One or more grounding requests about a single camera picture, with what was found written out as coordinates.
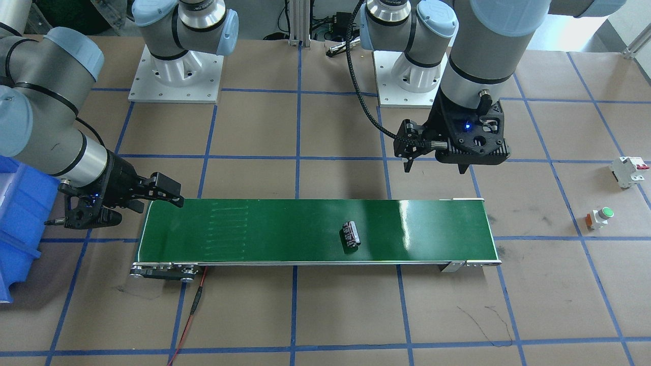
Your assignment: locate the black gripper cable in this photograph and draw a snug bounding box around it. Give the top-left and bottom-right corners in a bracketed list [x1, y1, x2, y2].
[345, 0, 407, 143]

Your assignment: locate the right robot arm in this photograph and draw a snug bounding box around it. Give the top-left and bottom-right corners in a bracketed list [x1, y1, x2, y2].
[2, 1, 239, 230]

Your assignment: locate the white red circuit breaker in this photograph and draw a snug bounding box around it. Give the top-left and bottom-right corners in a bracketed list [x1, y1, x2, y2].
[609, 156, 649, 189]

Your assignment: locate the blue plastic bin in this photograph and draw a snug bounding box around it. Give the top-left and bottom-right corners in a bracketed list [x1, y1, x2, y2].
[1, 156, 58, 303]

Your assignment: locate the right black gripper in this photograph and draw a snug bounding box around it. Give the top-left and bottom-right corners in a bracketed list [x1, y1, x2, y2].
[56, 151, 184, 230]

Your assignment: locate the black cylindrical capacitor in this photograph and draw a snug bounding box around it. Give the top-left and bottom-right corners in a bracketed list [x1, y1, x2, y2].
[341, 221, 361, 248]

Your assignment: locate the aluminium frame post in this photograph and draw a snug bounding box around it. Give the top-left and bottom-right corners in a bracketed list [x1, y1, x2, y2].
[288, 0, 312, 48]

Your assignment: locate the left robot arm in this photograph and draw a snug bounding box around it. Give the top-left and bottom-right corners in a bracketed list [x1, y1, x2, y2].
[353, 1, 625, 174]

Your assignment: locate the green push button switch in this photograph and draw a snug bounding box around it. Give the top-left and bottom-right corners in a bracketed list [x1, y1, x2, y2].
[584, 207, 614, 231]

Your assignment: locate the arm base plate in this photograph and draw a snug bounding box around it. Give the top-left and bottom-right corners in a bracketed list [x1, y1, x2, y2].
[128, 48, 224, 104]
[373, 51, 448, 108]

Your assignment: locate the red black power cable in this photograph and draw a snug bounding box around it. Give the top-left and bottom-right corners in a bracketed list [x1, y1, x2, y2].
[167, 266, 209, 366]

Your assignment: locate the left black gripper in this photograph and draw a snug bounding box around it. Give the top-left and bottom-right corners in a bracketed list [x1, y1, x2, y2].
[394, 91, 511, 174]

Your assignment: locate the green conveyor belt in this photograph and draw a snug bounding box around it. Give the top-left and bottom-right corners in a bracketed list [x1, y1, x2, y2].
[130, 198, 501, 282]

